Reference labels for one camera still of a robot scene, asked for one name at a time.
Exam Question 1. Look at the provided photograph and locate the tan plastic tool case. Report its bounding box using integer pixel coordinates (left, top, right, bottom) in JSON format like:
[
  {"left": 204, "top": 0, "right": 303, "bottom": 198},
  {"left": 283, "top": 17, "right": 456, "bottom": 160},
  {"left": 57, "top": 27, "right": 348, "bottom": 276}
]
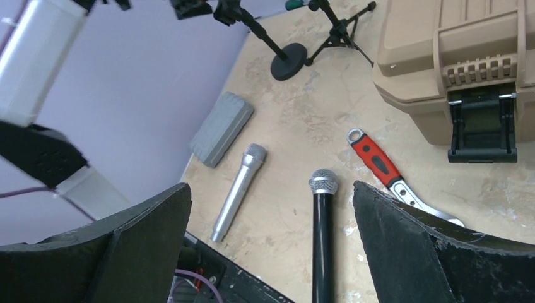
[{"left": 373, "top": 1, "right": 534, "bottom": 163}]

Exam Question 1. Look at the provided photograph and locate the black round base mic stand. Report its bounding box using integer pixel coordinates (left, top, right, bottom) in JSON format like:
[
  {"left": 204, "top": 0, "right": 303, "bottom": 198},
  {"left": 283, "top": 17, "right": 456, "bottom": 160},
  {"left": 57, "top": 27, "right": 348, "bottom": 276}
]
[{"left": 213, "top": 1, "right": 307, "bottom": 81}]

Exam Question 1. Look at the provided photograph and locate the red handled adjustable wrench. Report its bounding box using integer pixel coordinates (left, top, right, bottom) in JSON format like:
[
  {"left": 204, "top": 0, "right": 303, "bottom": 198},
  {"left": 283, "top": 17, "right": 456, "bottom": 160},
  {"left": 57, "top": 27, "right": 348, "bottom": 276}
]
[{"left": 346, "top": 128, "right": 465, "bottom": 227}]

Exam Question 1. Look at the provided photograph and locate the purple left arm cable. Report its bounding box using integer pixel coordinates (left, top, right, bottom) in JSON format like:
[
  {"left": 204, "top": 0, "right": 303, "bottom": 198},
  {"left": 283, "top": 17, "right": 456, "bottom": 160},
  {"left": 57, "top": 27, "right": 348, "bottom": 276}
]
[{"left": 0, "top": 186, "right": 225, "bottom": 303}]

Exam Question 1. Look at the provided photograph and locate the silver mesh head microphone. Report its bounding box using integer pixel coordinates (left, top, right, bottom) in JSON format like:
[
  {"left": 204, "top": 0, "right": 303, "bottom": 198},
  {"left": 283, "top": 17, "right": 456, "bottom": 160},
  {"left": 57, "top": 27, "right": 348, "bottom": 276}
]
[{"left": 210, "top": 143, "right": 267, "bottom": 242}]

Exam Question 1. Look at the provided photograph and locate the green handled screwdriver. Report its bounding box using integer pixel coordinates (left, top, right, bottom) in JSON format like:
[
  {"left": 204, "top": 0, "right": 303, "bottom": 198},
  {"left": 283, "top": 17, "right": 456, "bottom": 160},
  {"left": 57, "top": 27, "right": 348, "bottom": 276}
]
[{"left": 285, "top": 0, "right": 308, "bottom": 11}]

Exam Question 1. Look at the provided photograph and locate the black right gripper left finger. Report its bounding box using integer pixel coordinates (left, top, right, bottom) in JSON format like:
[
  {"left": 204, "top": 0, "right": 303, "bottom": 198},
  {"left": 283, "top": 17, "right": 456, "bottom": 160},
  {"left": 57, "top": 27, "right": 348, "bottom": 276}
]
[{"left": 1, "top": 183, "right": 192, "bottom": 302}]

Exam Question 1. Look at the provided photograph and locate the black tripod shock mount stand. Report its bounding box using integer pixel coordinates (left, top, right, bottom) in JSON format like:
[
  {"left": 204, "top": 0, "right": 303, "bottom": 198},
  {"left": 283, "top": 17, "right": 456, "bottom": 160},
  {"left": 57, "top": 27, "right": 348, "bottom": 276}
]
[{"left": 305, "top": 0, "right": 377, "bottom": 67}]

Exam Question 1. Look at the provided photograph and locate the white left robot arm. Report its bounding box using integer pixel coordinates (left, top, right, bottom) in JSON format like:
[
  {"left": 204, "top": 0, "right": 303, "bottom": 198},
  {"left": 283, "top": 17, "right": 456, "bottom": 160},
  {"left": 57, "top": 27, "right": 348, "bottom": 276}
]
[{"left": 1, "top": 1, "right": 132, "bottom": 220}]

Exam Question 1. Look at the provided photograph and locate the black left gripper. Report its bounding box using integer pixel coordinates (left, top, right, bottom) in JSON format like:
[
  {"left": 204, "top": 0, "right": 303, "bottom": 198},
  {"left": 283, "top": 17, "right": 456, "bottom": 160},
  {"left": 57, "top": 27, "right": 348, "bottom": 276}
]
[{"left": 170, "top": 0, "right": 213, "bottom": 20}]

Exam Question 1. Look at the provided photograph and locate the black microphone with mesh head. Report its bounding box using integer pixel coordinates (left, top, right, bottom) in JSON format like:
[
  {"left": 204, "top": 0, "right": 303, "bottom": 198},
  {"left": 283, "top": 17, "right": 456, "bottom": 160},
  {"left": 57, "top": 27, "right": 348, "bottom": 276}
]
[{"left": 309, "top": 169, "right": 338, "bottom": 302}]

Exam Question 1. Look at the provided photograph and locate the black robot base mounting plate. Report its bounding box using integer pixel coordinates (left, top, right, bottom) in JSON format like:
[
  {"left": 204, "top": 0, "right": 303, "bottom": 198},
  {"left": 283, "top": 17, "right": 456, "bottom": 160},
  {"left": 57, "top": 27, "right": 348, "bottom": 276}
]
[{"left": 168, "top": 232, "right": 292, "bottom": 303}]

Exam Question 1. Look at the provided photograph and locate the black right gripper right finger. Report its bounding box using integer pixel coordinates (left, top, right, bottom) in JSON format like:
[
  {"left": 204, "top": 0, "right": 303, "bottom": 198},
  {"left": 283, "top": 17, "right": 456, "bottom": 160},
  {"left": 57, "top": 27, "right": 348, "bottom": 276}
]
[{"left": 353, "top": 181, "right": 534, "bottom": 302}]

